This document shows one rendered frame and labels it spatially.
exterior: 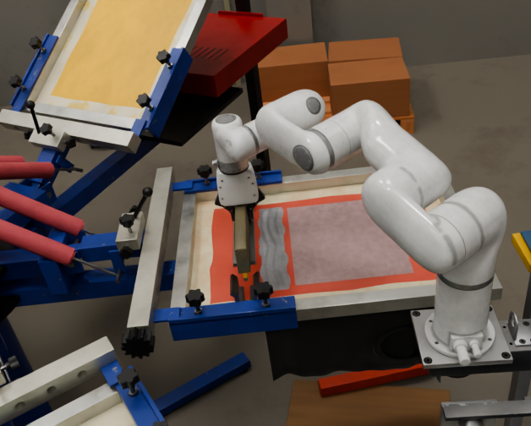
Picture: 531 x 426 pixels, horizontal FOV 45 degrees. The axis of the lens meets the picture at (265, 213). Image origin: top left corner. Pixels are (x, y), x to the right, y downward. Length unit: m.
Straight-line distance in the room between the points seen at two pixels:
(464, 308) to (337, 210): 0.79
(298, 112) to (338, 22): 3.68
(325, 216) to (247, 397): 1.03
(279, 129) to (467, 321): 0.48
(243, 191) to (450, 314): 0.67
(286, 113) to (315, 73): 3.13
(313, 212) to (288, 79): 2.55
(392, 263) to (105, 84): 1.17
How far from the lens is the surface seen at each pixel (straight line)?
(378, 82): 3.98
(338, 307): 1.53
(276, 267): 1.68
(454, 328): 1.19
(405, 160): 1.07
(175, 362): 2.82
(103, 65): 2.35
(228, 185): 1.61
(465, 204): 1.04
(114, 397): 1.46
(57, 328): 3.17
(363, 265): 1.68
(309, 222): 1.83
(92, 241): 1.79
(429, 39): 5.05
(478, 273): 1.11
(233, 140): 1.46
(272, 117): 1.20
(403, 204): 1.01
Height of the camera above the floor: 2.06
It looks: 36 degrees down
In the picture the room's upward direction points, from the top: 8 degrees counter-clockwise
